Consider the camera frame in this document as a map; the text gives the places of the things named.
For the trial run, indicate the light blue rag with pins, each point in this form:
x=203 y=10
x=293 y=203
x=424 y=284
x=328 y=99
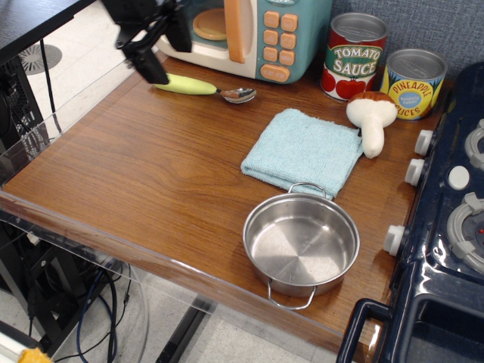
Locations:
x=314 y=154

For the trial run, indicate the pineapple slices can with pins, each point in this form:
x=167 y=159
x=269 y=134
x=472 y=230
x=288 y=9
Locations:
x=413 y=78

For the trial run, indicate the tomato sauce can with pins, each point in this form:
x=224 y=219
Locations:
x=354 y=50

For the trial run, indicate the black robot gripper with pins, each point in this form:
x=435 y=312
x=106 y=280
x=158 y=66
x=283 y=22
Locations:
x=156 y=18

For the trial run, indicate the black side desk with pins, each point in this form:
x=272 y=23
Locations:
x=24 y=23

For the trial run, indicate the dark blue toy stove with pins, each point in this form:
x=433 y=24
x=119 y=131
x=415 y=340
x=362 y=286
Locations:
x=435 y=313

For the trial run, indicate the teal toy microwave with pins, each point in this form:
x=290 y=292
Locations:
x=273 y=41

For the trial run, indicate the stainless steel pot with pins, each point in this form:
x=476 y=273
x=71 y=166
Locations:
x=300 y=245

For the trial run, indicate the clear acrylic table guard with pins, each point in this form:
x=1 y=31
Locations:
x=153 y=178

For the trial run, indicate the plush toy mushroom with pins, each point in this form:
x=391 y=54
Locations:
x=371 y=112

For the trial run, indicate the green handled metal spoon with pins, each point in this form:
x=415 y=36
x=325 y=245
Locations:
x=190 y=86

